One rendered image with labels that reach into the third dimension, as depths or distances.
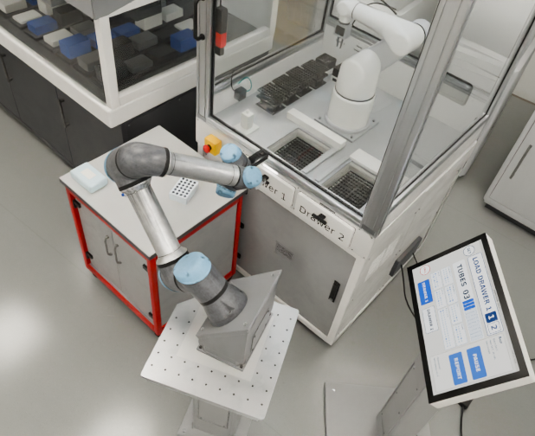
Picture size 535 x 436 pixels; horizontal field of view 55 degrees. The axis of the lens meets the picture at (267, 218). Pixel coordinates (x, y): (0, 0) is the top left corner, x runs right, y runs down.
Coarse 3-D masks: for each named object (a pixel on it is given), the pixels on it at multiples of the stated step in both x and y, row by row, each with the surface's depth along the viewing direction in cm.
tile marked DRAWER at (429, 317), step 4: (428, 308) 176; (432, 308) 174; (424, 312) 176; (428, 312) 175; (432, 312) 174; (424, 316) 175; (428, 316) 174; (432, 316) 173; (424, 320) 174; (428, 320) 173; (432, 320) 172; (436, 320) 171; (424, 324) 173; (428, 324) 172; (432, 324) 171; (436, 324) 170; (428, 328) 172; (432, 328) 170; (436, 328) 169; (428, 332) 171
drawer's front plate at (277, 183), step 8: (264, 168) 226; (272, 176) 223; (264, 184) 230; (272, 184) 226; (280, 184) 222; (288, 184) 220; (272, 192) 229; (280, 192) 225; (288, 192) 221; (280, 200) 228; (288, 200) 224
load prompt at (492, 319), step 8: (472, 256) 174; (480, 256) 172; (472, 264) 172; (480, 264) 170; (472, 272) 171; (480, 272) 168; (480, 280) 167; (488, 280) 165; (480, 288) 165; (488, 288) 163; (480, 296) 164; (488, 296) 162; (480, 304) 162; (488, 304) 160; (496, 304) 159; (488, 312) 159; (496, 312) 157; (488, 320) 158; (496, 320) 156; (488, 328) 156; (496, 328) 154; (488, 336) 155
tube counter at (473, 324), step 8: (464, 296) 168; (472, 296) 166; (464, 304) 167; (472, 304) 165; (464, 312) 165; (472, 312) 163; (472, 320) 162; (472, 328) 160; (480, 328) 158; (472, 336) 159; (480, 336) 157
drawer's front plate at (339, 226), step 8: (296, 200) 220; (304, 200) 217; (312, 200) 216; (296, 208) 224; (312, 208) 216; (320, 208) 213; (304, 216) 223; (312, 216) 219; (328, 216) 212; (336, 216) 211; (328, 224) 214; (336, 224) 211; (344, 224) 208; (328, 232) 217; (336, 232) 214; (344, 232) 210; (352, 232) 207; (344, 240) 213
